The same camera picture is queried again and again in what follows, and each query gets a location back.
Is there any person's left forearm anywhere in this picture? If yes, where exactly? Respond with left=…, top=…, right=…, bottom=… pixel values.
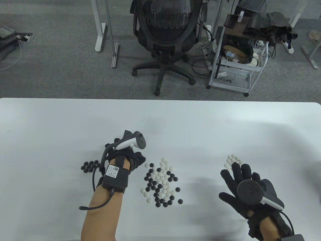
left=80, top=158, right=131, bottom=241

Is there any mixed black white go stones pile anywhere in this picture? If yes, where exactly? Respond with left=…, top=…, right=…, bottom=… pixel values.
left=140, top=158, right=183, bottom=208

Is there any grey metal floor foot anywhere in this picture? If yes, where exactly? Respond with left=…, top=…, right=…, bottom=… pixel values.
left=301, top=45, right=319, bottom=70

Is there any black cloth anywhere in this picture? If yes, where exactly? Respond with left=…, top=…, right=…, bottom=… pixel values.
left=243, top=11, right=299, bottom=43

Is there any grey white left hand controller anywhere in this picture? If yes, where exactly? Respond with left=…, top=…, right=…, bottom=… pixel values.
left=115, top=131, right=147, bottom=151

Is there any sorted white go stones group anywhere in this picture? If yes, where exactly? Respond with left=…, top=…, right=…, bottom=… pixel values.
left=224, top=154, right=243, bottom=173

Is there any grey white hand controller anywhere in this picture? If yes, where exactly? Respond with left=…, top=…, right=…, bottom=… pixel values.
left=237, top=180, right=285, bottom=210
left=115, top=131, right=147, bottom=151

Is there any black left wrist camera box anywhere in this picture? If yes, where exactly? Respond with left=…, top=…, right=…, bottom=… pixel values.
left=102, top=164, right=130, bottom=193

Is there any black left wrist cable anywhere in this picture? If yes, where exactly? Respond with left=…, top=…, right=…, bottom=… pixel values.
left=79, top=147, right=116, bottom=211

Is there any tan shoe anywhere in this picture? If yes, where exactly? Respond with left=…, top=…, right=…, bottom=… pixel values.
left=308, top=30, right=321, bottom=42

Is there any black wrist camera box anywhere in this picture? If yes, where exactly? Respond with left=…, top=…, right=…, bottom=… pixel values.
left=102, top=164, right=130, bottom=193
left=279, top=234, right=305, bottom=241

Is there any white power strip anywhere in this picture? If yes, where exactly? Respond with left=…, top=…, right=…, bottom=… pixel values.
left=281, top=40, right=294, bottom=54

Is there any black power adapter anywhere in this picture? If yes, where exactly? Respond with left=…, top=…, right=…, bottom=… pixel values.
left=200, top=4, right=209, bottom=25

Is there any person's left hand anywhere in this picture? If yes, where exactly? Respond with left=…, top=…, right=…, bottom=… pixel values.
left=104, top=130, right=146, bottom=173

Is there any floor socket box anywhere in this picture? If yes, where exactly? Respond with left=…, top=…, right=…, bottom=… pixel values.
left=16, top=32, right=34, bottom=43

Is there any aluminium profile post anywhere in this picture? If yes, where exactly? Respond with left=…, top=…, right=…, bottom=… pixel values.
left=104, top=0, right=119, bottom=68

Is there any person's right hand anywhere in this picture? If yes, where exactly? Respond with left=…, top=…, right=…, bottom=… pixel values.
left=219, top=163, right=293, bottom=239

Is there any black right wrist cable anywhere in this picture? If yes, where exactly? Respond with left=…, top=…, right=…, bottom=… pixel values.
left=280, top=211, right=295, bottom=235

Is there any white desk leg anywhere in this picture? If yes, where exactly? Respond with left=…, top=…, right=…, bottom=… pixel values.
left=91, top=0, right=107, bottom=52
left=291, top=0, right=309, bottom=28

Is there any sorted black go stones group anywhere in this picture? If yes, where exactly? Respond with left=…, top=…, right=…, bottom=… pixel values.
left=81, top=160, right=101, bottom=173

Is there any grey white right hand controller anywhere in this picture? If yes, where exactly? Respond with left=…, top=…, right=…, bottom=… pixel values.
left=237, top=180, right=285, bottom=210

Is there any black mesh office chair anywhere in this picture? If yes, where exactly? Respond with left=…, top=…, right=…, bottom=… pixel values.
left=130, top=0, right=203, bottom=96

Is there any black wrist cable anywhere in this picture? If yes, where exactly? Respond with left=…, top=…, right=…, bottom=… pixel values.
left=280, top=211, right=295, bottom=235
left=79, top=147, right=116, bottom=211

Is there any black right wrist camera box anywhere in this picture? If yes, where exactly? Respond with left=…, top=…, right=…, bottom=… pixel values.
left=279, top=234, right=305, bottom=241

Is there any white utility cart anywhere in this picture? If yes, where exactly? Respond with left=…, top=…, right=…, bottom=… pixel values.
left=206, top=14, right=270, bottom=97

